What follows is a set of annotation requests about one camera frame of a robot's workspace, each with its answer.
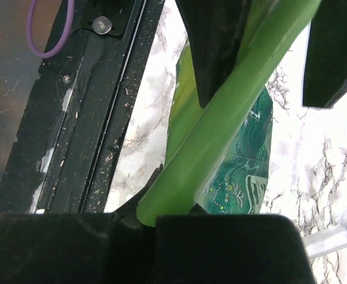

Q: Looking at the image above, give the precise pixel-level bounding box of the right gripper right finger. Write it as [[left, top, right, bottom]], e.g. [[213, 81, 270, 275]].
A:
[[155, 215, 315, 283]]

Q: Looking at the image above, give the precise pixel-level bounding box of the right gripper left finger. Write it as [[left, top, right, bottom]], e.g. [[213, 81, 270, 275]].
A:
[[0, 213, 153, 283]]

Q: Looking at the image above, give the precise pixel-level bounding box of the clear plastic scoop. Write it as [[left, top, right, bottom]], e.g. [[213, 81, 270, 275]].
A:
[[303, 208, 347, 259]]

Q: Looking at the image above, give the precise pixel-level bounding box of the green litter bag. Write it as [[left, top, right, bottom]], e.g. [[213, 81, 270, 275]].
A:
[[136, 1, 320, 227]]

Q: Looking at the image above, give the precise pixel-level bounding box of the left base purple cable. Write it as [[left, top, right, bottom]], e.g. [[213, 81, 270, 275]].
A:
[[27, 0, 75, 59]]

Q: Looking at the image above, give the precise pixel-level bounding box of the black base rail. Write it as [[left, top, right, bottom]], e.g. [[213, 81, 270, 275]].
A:
[[0, 1, 164, 214]]

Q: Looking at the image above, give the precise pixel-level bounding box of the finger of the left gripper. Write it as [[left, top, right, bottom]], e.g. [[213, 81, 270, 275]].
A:
[[176, 0, 271, 108], [302, 0, 347, 108]]

